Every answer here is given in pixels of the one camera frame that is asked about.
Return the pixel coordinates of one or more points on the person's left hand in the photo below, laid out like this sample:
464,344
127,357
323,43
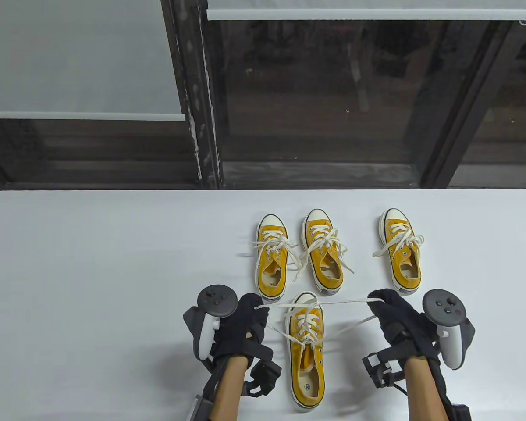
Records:
239,329

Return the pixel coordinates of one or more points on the person's right hand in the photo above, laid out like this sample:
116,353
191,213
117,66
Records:
399,320

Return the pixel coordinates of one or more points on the yellow canvas shoe white laces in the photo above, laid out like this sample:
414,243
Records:
294,333
316,217
394,215
271,230

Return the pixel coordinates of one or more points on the person's left forearm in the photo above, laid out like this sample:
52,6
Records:
228,390

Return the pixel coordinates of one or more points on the person's right forearm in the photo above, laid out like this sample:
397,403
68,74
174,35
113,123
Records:
425,394

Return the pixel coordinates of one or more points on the grey and white handheld controller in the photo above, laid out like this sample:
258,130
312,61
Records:
442,305
217,300

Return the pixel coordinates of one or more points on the black box with white label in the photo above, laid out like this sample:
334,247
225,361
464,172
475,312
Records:
199,410

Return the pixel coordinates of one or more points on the plain black box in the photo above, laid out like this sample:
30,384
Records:
460,414

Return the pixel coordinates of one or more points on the dark framed window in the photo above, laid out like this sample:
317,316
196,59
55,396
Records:
201,109

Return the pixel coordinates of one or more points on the short white roller blind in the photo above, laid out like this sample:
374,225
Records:
355,14

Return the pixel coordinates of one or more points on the long white roller blind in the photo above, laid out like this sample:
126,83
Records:
70,57

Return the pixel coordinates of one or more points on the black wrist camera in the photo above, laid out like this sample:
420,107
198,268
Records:
267,377
377,368

